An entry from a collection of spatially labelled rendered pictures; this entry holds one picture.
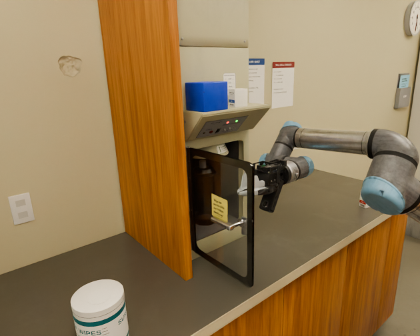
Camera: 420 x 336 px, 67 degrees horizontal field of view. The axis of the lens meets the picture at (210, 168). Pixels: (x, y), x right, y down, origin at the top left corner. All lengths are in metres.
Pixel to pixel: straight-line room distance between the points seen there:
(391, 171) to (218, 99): 0.54
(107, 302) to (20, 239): 0.65
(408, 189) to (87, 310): 0.89
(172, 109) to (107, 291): 0.53
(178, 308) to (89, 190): 0.66
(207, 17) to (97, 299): 0.91
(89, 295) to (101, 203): 0.64
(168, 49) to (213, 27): 0.26
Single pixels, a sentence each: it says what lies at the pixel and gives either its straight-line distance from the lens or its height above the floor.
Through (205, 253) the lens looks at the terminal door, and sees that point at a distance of 1.17.
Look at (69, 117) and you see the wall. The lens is 1.38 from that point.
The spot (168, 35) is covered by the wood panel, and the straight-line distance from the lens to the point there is 0.97.
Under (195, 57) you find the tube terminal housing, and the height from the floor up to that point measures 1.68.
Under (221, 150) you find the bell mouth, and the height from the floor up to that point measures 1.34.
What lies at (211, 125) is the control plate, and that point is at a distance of 1.06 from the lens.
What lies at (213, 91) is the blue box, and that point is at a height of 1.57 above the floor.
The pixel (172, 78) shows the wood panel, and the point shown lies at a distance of 0.96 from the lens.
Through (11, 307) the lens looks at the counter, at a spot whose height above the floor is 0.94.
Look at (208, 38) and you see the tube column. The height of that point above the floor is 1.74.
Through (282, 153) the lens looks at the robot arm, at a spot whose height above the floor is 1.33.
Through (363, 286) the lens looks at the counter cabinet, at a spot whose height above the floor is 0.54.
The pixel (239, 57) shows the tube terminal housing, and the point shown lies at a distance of 1.25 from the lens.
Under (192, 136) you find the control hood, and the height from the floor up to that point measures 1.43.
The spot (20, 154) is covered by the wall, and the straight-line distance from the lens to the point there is 1.36.
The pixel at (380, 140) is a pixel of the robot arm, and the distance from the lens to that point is 1.08.
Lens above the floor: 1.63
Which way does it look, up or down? 16 degrees down
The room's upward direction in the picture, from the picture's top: 2 degrees counter-clockwise
